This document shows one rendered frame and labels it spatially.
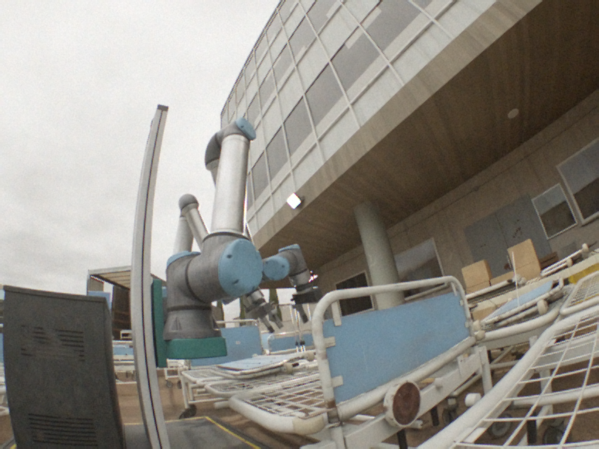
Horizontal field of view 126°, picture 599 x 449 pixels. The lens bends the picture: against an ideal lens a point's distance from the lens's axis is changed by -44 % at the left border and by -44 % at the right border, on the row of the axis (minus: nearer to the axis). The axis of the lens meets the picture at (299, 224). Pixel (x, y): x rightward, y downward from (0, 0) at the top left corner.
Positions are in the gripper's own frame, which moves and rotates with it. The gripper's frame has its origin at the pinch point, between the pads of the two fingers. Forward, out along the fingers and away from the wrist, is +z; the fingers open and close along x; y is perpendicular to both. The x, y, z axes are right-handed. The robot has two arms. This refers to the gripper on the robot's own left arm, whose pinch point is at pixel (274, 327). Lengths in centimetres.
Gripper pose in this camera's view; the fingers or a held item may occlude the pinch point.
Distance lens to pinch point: 150.4
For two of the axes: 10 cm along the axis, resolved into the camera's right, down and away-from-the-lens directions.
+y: 7.2, -3.0, 6.3
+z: 5.5, 7.9, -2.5
